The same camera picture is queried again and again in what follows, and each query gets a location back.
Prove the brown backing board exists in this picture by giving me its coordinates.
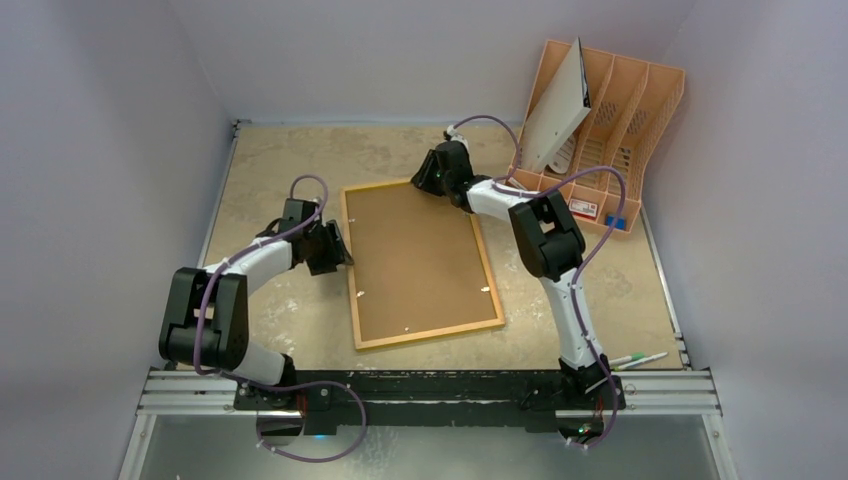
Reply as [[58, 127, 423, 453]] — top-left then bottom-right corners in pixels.
[[346, 185, 499, 342]]

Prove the yellow wooden picture frame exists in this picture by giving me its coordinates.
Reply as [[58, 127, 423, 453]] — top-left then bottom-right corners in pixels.
[[339, 178, 507, 351]]

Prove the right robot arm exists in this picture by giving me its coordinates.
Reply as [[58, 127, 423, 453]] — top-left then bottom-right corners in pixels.
[[411, 140, 617, 407]]

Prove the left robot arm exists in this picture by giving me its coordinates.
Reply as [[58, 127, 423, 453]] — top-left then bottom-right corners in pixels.
[[158, 198, 353, 409]]

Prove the red white small box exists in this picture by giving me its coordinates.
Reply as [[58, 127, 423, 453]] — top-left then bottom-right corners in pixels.
[[569, 198, 598, 221]]

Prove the peach desk organizer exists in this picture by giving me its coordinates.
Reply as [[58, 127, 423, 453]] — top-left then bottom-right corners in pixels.
[[515, 45, 686, 239]]

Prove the blue small box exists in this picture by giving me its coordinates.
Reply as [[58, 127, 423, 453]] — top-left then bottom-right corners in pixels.
[[605, 214, 627, 231]]

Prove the green capped marker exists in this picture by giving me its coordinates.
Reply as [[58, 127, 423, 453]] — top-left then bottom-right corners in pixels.
[[609, 352, 645, 367]]

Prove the white pen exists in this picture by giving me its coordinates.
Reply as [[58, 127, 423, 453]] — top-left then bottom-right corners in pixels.
[[612, 352, 669, 371]]

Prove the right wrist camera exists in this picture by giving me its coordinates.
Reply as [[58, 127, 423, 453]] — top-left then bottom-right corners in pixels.
[[443, 124, 469, 150]]

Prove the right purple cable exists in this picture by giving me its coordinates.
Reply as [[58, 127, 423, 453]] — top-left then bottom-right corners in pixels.
[[447, 115, 629, 452]]

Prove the purple cable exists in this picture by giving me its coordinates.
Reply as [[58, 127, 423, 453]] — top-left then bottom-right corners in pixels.
[[192, 174, 369, 465], [447, 115, 629, 452]]

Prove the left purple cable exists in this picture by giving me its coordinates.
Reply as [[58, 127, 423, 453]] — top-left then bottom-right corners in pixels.
[[192, 174, 369, 465]]

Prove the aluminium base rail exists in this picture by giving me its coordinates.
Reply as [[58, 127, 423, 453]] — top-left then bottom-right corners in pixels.
[[137, 370, 721, 438]]

